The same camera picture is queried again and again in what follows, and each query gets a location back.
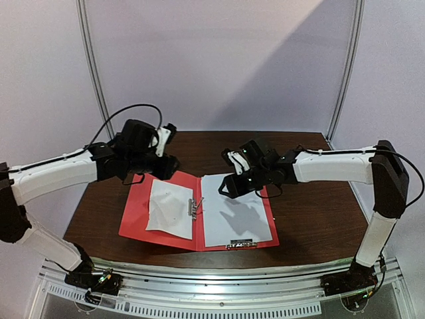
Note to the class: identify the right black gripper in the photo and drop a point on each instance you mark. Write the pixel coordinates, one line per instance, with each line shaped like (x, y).
(238, 183)

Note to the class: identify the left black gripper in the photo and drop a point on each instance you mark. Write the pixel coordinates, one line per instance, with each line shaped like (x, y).
(167, 169)

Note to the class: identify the large white paper sheet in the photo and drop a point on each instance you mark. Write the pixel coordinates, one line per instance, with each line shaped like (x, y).
(226, 220)

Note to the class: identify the metal spine folder clip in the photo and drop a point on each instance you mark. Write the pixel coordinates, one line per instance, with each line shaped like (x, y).
(193, 207)

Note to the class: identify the metal bottom folder clip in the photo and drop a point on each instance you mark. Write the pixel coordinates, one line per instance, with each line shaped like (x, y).
(241, 244)

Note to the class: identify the small white paper sheet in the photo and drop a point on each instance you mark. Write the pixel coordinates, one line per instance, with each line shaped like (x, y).
(169, 209)

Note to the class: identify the red file folder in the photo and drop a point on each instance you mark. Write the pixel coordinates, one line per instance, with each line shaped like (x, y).
(136, 215)

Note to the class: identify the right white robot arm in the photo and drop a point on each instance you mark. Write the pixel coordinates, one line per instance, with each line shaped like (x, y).
(378, 166)

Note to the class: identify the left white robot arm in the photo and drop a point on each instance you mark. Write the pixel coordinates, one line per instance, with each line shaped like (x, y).
(98, 162)

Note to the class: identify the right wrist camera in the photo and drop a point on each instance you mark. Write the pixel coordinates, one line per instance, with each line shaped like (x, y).
(254, 153)

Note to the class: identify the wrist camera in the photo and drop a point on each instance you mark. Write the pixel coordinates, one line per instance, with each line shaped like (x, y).
(254, 153)
(138, 137)

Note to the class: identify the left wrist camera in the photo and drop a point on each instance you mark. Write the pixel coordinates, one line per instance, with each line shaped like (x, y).
(138, 137)

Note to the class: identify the left aluminium corner post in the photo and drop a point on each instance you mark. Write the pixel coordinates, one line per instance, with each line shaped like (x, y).
(82, 13)

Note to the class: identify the aluminium corner post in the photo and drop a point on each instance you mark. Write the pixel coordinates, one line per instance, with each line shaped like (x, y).
(82, 13)
(347, 69)

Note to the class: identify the aluminium front rail frame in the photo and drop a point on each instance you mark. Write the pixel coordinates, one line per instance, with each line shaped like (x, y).
(166, 292)

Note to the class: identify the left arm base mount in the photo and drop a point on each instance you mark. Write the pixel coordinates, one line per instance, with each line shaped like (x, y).
(95, 282)

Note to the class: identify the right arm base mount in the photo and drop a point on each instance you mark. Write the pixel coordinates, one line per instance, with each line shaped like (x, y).
(355, 286)

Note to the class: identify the right aluminium corner post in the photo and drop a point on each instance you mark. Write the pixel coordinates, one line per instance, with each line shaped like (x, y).
(347, 69)

